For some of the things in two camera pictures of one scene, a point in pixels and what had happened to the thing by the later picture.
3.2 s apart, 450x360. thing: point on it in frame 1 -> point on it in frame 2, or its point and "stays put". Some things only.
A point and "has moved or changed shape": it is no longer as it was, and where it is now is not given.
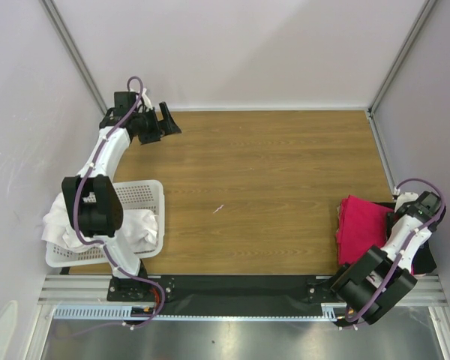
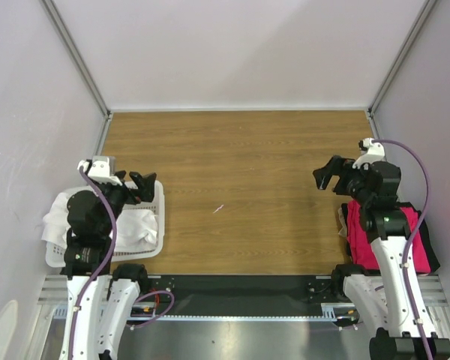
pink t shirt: x=361 y=224 has moved or changed shape
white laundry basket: x=136 y=195 stays put
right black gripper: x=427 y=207 -> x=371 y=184
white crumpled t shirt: x=140 y=227 stays put
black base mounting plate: x=227 y=295 stays put
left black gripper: x=161 y=128 -> x=145 y=184
